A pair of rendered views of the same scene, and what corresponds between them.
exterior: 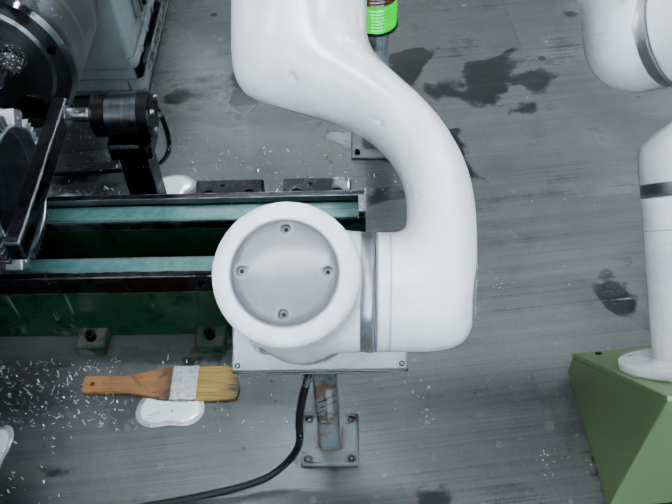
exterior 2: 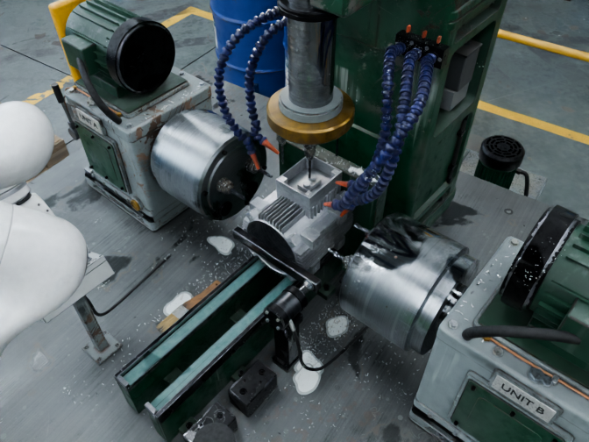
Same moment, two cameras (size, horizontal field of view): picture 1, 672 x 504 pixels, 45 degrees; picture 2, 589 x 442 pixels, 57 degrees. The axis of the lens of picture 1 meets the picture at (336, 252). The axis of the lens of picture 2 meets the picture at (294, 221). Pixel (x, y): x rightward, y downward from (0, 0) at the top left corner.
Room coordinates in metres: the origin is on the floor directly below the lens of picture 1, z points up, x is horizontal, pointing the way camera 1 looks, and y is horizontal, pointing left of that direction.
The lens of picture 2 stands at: (1.26, -0.24, 1.97)
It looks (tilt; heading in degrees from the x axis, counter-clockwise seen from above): 46 degrees down; 128
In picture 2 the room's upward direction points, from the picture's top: 1 degrees counter-clockwise
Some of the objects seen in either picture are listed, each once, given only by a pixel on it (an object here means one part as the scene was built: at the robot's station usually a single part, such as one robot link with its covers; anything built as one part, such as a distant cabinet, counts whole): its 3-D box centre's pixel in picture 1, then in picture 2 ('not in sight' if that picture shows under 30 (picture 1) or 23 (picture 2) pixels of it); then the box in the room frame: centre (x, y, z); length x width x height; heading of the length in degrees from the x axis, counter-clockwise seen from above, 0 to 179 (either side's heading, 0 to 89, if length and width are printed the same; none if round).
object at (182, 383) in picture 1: (161, 384); (191, 306); (0.56, 0.24, 0.80); 0.21 x 0.05 x 0.01; 88
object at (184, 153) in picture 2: not in sight; (197, 156); (0.36, 0.50, 1.04); 0.37 x 0.25 x 0.25; 177
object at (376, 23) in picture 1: (375, 9); not in sight; (0.99, -0.07, 1.05); 0.06 x 0.06 x 0.04
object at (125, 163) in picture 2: not in sight; (144, 137); (0.12, 0.51, 0.99); 0.35 x 0.31 x 0.37; 177
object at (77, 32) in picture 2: not in sight; (112, 87); (0.08, 0.48, 1.16); 0.33 x 0.26 x 0.42; 177
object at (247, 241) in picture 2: (41, 173); (274, 258); (0.74, 0.36, 1.01); 0.26 x 0.04 x 0.03; 177
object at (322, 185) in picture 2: not in sight; (308, 186); (0.72, 0.52, 1.11); 0.12 x 0.11 x 0.07; 87
